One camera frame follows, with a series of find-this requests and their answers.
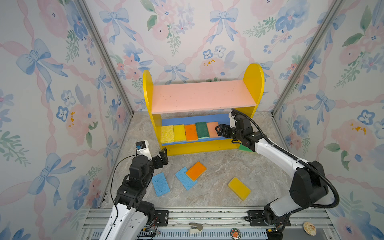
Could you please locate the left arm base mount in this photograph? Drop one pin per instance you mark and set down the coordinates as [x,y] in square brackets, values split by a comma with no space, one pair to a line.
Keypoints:
[157,218]

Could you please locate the pink orange sponge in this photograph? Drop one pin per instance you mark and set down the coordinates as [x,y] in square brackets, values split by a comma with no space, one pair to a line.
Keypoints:
[212,129]

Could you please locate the beige clip on rail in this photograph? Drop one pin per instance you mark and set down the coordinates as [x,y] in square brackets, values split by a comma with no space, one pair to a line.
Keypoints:
[195,228]

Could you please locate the light blue sponge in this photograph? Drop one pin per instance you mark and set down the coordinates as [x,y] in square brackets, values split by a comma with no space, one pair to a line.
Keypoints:
[184,179]
[160,184]

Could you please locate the yellow scrub sponge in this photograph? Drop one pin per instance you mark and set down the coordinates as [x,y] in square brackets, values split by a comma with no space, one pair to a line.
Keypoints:
[179,133]

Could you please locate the yellow shelf unit frame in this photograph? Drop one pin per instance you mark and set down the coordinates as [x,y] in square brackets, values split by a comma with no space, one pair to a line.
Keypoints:
[254,80]

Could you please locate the round beige disc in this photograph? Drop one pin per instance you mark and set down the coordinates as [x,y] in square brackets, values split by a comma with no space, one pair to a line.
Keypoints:
[310,229]

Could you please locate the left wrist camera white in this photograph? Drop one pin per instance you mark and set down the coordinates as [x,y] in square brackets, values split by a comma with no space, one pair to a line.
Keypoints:
[142,148]

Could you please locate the pale yellow sponge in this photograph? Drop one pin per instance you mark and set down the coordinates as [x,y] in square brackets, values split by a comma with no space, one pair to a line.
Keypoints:
[196,171]

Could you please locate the bright green scrub sponge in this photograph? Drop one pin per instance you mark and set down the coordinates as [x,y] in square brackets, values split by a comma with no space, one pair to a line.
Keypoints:
[244,149]

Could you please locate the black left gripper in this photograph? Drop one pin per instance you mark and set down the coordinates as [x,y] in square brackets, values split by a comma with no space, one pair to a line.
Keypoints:
[159,164]

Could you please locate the round sticker badge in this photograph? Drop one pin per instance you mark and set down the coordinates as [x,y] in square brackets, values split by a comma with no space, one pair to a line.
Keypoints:
[235,234]

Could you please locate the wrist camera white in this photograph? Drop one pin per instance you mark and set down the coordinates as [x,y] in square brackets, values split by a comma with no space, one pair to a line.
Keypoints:
[142,148]
[232,116]

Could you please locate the dark green scrub sponge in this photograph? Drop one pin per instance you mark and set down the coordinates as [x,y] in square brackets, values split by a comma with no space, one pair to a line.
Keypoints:
[202,130]

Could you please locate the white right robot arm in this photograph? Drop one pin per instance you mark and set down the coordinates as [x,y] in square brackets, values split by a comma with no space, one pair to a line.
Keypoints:
[309,183]

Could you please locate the orange scrub sponge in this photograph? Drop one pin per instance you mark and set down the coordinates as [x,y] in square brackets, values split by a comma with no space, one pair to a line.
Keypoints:
[191,133]

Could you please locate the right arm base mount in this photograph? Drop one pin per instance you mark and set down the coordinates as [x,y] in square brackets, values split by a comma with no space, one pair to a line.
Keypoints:
[266,218]

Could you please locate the porous yellow sponge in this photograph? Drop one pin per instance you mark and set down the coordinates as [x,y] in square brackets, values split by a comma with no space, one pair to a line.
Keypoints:
[167,134]

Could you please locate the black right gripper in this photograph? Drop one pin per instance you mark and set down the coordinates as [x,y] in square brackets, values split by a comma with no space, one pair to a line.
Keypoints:
[222,127]

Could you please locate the light blue sponge right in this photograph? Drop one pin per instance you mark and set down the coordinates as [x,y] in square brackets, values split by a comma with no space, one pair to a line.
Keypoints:
[184,179]

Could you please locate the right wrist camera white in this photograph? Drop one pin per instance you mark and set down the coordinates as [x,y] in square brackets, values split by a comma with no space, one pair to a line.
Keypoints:
[232,116]

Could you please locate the light blue sponge left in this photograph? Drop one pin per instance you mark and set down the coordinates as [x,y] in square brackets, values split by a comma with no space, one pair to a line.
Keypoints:
[160,184]

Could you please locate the pink upper shelf board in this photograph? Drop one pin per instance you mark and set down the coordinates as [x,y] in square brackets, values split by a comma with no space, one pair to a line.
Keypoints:
[198,97]

